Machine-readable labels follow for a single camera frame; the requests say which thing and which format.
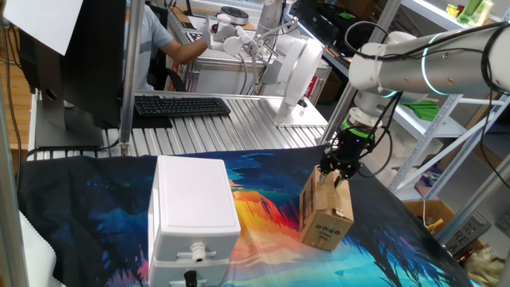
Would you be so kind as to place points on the person in light blue shirt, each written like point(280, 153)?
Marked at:
point(153, 40)

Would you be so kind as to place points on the green plastic bag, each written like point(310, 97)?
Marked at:
point(424, 111)

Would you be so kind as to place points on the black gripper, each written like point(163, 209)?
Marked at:
point(352, 145)

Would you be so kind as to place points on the aluminium frame post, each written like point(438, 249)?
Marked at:
point(10, 219)
point(131, 79)

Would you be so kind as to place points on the white haptic control device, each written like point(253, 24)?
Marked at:
point(296, 68)

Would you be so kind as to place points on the pale yellow bottle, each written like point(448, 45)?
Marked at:
point(484, 14)

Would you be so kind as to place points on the person's hand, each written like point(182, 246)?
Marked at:
point(209, 34)

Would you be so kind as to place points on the green bottle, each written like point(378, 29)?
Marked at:
point(469, 11)

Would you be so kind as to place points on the person's bare forearm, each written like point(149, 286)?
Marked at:
point(183, 52)

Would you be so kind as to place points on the round black speaker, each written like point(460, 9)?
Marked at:
point(235, 12)

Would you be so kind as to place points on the white plastic enclosure box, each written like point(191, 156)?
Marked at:
point(195, 199)

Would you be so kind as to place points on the colourful landscape print cloth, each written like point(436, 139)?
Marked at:
point(99, 207)

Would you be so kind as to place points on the black keyboard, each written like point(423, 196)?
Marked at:
point(179, 107)

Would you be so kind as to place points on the tan crumpled bag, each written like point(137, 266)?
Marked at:
point(488, 267)

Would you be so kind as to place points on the dark lettered plate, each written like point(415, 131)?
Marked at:
point(468, 235)

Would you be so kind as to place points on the black computer monitor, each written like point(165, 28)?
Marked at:
point(91, 60)

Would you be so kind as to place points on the white robot column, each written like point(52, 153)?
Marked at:
point(270, 16)

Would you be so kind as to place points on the open brown floor carton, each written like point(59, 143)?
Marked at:
point(434, 209)

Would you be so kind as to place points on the black flat desk mat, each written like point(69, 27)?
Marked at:
point(155, 121)

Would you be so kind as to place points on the white paper sheet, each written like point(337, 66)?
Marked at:
point(44, 24)

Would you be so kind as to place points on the silver aluminium case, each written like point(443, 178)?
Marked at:
point(215, 79)

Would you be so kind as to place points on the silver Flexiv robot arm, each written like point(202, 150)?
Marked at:
point(450, 64)

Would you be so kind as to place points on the small brown cardboard box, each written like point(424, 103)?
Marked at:
point(324, 223)

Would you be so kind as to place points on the white metal shelf rack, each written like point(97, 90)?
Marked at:
point(438, 127)

